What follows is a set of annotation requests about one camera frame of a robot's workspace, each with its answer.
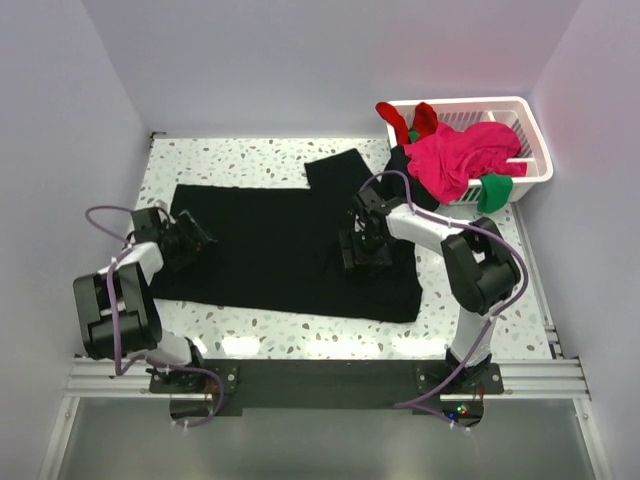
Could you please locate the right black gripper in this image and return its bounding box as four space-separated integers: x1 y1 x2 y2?
339 228 392 278

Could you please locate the black t-shirt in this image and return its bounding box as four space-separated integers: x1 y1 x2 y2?
151 149 422 324

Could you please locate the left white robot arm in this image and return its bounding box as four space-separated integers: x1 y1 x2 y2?
73 205 215 392

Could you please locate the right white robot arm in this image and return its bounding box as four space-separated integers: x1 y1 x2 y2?
339 192 526 398

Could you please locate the pink t-shirt in basket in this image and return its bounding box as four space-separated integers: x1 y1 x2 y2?
403 121 527 205

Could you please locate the green garment in basket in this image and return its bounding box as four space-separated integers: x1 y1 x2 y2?
405 127 514 214

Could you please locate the red garment in basket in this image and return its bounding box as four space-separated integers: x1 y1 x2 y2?
375 101 439 146

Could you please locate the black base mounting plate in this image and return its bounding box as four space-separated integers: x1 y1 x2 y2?
149 357 504 417

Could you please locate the white plastic laundry basket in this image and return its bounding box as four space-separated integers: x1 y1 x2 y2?
375 96 553 213

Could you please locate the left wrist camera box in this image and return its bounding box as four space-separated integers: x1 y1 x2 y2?
131 207 171 244

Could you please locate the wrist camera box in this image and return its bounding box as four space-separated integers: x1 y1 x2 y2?
351 187 397 227
131 207 171 244

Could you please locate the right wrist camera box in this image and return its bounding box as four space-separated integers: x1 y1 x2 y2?
351 187 397 227

